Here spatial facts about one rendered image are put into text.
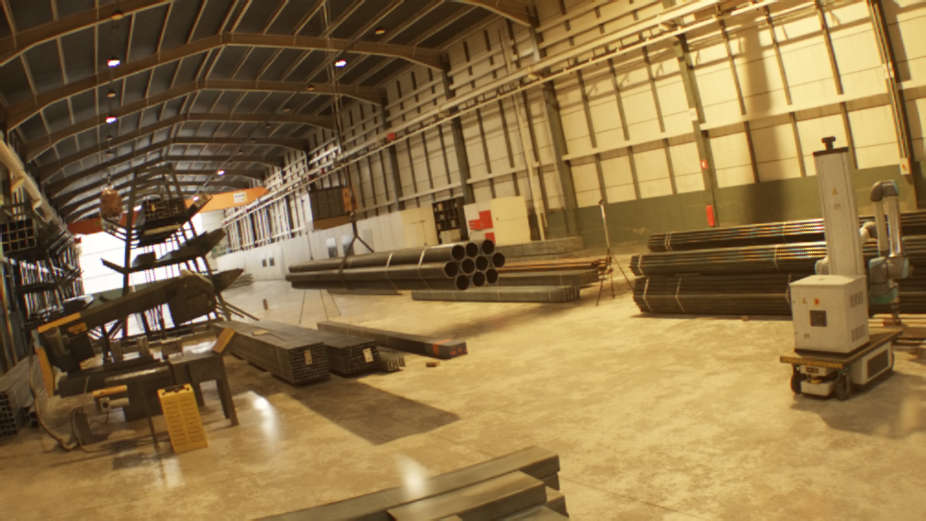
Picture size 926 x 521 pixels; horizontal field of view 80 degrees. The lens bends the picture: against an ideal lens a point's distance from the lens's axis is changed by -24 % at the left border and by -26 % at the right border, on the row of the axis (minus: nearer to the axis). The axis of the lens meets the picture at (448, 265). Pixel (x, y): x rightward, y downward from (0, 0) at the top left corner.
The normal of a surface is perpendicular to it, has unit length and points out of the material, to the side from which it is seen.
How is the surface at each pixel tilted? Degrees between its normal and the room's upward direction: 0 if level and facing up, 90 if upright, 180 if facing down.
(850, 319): 90
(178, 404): 90
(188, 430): 90
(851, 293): 90
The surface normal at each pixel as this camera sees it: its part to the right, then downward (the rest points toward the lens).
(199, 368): 0.47, -0.04
